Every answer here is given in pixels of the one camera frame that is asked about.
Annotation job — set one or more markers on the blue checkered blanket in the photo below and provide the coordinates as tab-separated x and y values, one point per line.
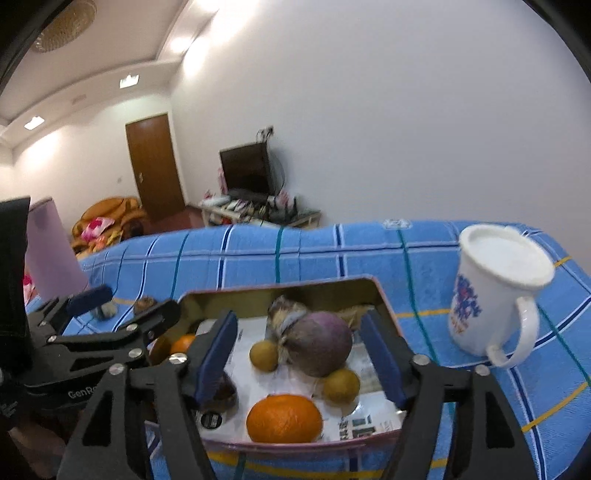
323	254

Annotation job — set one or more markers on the black television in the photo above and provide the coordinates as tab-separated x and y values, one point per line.
244	168

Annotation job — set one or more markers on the square ceiling light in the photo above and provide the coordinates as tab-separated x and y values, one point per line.
34	123
129	81

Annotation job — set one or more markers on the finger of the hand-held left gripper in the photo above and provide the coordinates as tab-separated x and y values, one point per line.
90	297
138	327

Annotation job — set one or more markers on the dried grey fruit husk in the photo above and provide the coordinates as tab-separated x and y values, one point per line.
282	311

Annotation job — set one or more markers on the pink electric kettle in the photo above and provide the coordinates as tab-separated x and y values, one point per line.
51	258

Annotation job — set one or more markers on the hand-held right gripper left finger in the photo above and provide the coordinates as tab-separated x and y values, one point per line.
213	364

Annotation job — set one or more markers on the brown wooden door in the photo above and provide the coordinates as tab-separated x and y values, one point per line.
154	166

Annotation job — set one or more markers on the round ceiling chandelier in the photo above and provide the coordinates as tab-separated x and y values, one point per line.
64	25

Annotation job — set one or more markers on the orange tangerine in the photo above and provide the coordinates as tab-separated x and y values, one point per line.
183	345
284	417

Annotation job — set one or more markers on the small brown longan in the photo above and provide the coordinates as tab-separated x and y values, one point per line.
340	386
264	356

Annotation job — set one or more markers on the wall power socket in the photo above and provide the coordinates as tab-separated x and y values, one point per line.
265	132

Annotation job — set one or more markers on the small dark brown fruit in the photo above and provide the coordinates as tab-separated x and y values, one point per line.
145	306

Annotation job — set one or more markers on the wooden armchair orange cushions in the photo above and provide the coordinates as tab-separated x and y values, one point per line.
111	224

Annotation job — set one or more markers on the white flat box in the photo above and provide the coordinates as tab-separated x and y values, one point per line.
214	202

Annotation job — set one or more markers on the round purple fruit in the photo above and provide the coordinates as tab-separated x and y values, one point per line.
323	344

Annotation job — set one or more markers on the white printed mug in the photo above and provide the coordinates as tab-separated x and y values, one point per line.
485	286

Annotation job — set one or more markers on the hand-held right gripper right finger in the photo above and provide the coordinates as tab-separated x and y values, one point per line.
384	364

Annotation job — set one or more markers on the white television stand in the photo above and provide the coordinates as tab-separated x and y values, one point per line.
300	217

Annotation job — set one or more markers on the pink rectangular tin box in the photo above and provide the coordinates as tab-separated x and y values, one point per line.
323	288

